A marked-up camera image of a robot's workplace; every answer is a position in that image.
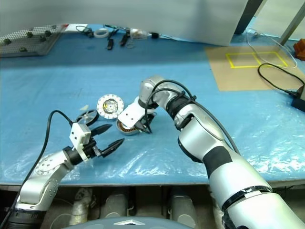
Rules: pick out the grey robot torso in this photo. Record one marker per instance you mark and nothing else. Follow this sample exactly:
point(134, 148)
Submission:
point(133, 220)

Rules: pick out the orange object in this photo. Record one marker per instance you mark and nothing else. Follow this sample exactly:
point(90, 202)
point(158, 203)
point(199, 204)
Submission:
point(300, 50)

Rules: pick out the blue table mat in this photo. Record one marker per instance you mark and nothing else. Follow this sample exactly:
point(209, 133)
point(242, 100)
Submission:
point(71, 78)

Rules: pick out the small black block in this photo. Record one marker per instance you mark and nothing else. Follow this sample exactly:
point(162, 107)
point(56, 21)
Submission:
point(155, 35)

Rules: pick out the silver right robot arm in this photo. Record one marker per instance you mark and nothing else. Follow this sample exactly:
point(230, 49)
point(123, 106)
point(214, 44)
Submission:
point(214, 133)

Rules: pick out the small dark green fixture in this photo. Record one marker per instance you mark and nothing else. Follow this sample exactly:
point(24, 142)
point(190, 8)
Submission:
point(23, 49)
point(47, 32)
point(29, 34)
point(7, 41)

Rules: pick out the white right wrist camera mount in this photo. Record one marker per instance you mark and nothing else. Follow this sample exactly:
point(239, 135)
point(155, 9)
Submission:
point(129, 115)

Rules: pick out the white tape roll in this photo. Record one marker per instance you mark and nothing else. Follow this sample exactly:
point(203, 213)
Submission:
point(96, 34)

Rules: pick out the grey perforated board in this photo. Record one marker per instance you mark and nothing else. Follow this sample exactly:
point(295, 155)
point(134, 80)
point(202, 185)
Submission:
point(26, 41)

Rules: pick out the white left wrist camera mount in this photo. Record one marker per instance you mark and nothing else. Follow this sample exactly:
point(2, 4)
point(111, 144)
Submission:
point(79, 133)

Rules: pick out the black power adapter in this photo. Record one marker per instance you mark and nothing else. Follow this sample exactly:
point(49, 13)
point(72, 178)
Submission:
point(299, 102)

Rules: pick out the grey rounded shape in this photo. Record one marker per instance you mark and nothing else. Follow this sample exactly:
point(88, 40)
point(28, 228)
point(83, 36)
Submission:
point(116, 205)
point(183, 207)

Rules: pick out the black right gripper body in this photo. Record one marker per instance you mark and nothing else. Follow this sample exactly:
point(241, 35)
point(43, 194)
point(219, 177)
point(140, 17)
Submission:
point(149, 118)

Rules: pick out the white backdrop board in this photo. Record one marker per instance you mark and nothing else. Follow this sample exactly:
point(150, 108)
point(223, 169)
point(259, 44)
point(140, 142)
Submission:
point(143, 14)

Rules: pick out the grey metal leg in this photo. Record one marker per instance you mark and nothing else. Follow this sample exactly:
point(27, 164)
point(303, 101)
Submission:
point(291, 21)

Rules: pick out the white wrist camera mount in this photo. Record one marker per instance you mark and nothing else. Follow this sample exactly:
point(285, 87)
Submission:
point(79, 133)
point(129, 115)

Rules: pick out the short black hand tool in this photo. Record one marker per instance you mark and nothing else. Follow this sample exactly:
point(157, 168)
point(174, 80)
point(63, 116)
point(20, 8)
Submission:
point(124, 40)

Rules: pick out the dirty whitish wrapped shape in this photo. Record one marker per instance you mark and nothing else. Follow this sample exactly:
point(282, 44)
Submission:
point(81, 198)

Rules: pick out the clear plastic bag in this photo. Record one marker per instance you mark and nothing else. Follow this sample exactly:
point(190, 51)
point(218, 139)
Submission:
point(138, 33)

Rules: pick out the brown cardboard sheet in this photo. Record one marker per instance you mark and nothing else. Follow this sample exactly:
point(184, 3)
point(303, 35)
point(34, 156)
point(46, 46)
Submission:
point(224, 76)

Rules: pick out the silver motor housing copper windings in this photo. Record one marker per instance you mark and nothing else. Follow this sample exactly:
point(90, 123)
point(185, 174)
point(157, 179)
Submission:
point(126, 131)

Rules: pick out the round silver motor lid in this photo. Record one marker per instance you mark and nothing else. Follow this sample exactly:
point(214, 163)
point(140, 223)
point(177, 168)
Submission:
point(102, 108)

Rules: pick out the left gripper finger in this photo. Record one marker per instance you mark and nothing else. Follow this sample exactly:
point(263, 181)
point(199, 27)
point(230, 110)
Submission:
point(102, 129)
point(114, 146)

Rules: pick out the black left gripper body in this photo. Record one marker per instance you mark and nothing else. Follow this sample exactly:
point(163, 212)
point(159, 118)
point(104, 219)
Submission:
point(91, 148)

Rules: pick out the dark upright post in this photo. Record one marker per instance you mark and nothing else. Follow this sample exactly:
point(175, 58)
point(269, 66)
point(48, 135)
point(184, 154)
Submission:
point(247, 16)

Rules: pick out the black spoked rotor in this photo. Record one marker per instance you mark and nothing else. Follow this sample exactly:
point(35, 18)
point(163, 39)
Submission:
point(87, 116)

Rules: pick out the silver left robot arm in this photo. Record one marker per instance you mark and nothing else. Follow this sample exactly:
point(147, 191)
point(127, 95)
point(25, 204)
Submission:
point(45, 167)

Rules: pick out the small clear plastic scrap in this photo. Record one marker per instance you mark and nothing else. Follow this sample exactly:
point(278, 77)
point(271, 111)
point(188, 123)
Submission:
point(84, 107)

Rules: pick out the long black hand tool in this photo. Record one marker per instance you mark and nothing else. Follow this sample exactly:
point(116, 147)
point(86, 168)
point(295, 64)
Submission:
point(110, 43)

